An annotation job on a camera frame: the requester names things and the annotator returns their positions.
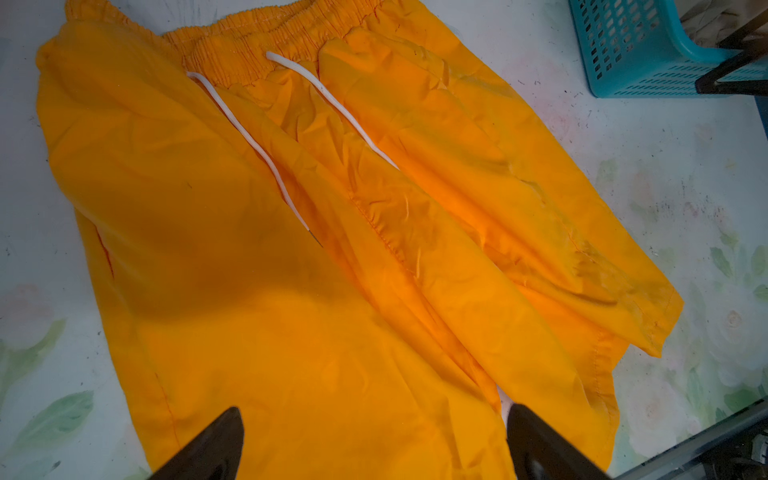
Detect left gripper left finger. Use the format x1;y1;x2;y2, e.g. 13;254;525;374
148;407;245;480

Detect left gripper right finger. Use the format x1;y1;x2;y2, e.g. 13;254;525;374
507;403;609;480

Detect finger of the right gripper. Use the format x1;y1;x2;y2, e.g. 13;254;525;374
695;10;767;96

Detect orange shorts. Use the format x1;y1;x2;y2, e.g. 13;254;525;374
36;1;683;479

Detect beige shorts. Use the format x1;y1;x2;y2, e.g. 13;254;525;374
674;0;767;48

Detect teal plastic basket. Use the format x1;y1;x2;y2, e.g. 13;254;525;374
569;0;767;98

